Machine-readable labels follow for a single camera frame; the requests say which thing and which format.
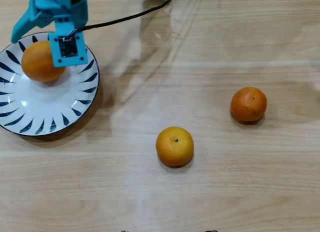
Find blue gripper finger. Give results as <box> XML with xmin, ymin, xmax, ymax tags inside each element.
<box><xmin>11</xmin><ymin>0</ymin><xmax>55</xmax><ymax>44</ymax></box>

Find blue gripper body with servo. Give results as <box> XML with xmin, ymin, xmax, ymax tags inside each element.
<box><xmin>33</xmin><ymin>0</ymin><xmax>89</xmax><ymax>30</ymax></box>

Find large round orange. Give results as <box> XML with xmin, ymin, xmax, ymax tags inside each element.
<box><xmin>20</xmin><ymin>40</ymin><xmax>67</xmax><ymax>83</ymax></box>

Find yellowish orange with dark stem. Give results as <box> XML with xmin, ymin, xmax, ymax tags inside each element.
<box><xmin>155</xmin><ymin>126</ymin><xmax>195</xmax><ymax>167</ymax></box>

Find white plate with blue strokes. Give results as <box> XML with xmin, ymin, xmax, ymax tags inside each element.
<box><xmin>0</xmin><ymin>32</ymin><xmax>101</xmax><ymax>137</ymax></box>

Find small deep orange mandarin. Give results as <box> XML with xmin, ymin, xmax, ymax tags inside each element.
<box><xmin>230</xmin><ymin>86</ymin><xmax>268</xmax><ymax>122</ymax></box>

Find wrist camera on blue mount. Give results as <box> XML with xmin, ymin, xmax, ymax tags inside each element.
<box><xmin>48</xmin><ymin>15</ymin><xmax>89</xmax><ymax>68</ymax></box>

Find black camera cable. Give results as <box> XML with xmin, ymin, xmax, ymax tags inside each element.
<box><xmin>74</xmin><ymin>0</ymin><xmax>175</xmax><ymax>34</ymax></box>

